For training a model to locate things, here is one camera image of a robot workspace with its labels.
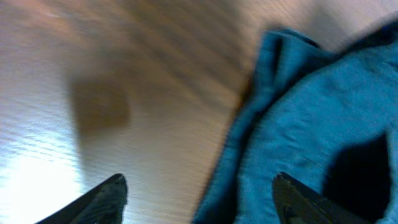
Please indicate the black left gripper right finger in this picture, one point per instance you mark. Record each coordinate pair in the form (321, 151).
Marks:
(297, 203)

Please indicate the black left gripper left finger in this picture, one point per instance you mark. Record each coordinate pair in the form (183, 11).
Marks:
(103, 204)

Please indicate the navy blue shorts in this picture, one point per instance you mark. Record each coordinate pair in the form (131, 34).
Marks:
(327, 119)

